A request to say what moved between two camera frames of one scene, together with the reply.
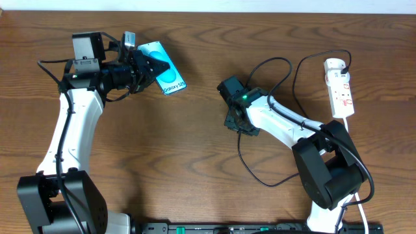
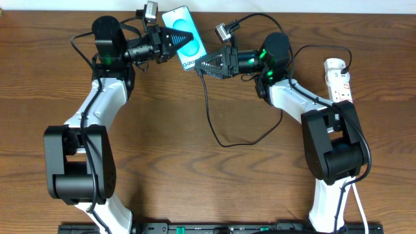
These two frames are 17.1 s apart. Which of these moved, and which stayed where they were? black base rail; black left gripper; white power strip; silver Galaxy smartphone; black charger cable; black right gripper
Moved: black charger cable; silver Galaxy smartphone; black right gripper; black left gripper
Stayed: white power strip; black base rail
